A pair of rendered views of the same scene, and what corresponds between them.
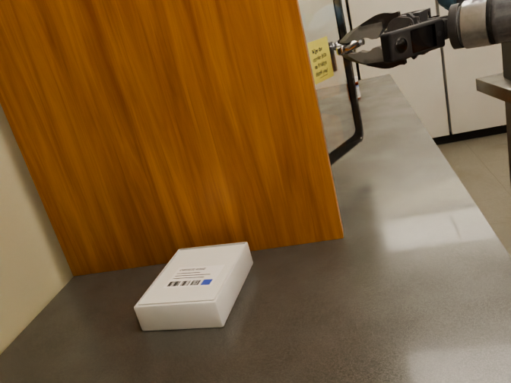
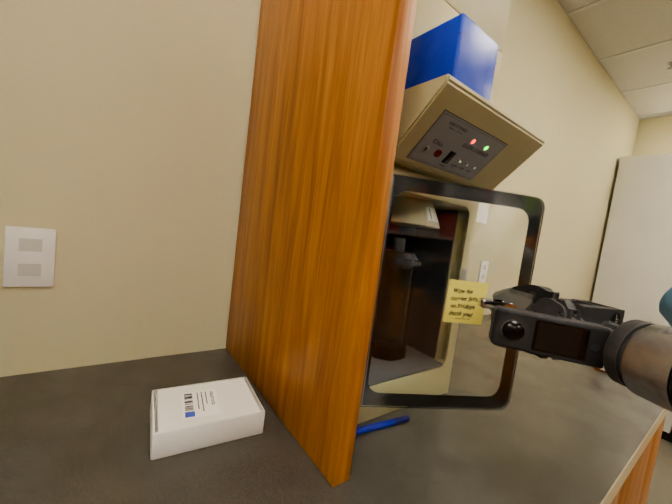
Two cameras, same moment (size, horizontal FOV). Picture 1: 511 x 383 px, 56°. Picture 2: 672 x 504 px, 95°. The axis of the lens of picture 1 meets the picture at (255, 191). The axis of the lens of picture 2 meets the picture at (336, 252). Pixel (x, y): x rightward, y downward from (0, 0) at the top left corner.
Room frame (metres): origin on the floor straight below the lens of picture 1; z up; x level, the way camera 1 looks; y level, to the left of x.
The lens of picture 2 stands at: (0.36, -0.34, 1.29)
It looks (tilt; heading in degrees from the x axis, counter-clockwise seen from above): 5 degrees down; 39
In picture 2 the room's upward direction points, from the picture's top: 7 degrees clockwise
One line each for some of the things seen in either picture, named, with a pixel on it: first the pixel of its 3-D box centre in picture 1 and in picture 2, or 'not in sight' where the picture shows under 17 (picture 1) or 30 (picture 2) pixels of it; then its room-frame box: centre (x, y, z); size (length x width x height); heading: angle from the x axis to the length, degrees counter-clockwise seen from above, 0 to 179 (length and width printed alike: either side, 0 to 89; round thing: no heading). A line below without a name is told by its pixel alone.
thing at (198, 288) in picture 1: (198, 283); (206, 411); (0.62, 0.11, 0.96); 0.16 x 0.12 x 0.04; 161
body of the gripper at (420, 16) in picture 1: (426, 31); (592, 336); (0.85, -0.35, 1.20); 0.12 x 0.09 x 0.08; 50
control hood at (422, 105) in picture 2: not in sight; (468, 148); (0.92, -0.14, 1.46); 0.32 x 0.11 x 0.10; 166
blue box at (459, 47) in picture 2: not in sight; (447, 72); (0.84, -0.12, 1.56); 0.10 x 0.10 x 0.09; 76
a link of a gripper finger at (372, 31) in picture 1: (366, 31); (525, 297); (0.91, -0.27, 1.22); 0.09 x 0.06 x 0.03; 50
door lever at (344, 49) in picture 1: (343, 47); (499, 302); (0.94, -0.23, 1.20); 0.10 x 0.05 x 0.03; 139
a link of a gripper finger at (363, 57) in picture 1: (369, 54); not in sight; (0.91, -0.27, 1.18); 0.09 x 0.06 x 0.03; 50
